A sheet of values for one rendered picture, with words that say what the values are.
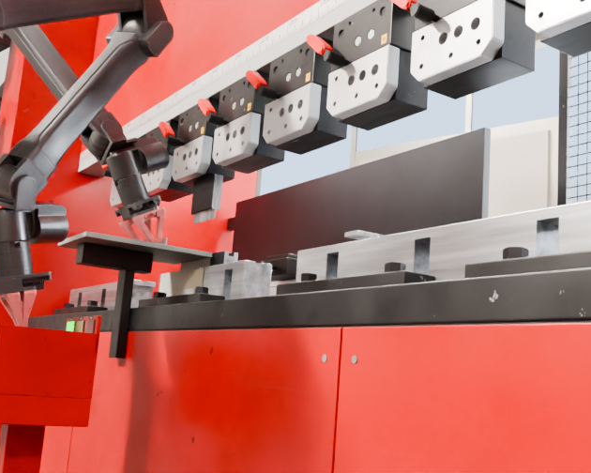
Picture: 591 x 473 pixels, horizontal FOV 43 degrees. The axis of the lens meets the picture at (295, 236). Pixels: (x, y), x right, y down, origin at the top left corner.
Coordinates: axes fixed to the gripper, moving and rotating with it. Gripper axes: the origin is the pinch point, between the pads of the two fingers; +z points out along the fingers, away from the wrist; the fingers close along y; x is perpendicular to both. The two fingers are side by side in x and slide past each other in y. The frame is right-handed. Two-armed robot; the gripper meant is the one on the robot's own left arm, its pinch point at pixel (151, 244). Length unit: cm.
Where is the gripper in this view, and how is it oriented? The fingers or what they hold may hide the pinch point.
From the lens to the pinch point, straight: 159.9
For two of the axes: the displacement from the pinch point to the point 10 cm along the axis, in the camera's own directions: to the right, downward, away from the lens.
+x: -7.7, 3.2, -5.5
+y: -5.5, 1.2, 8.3
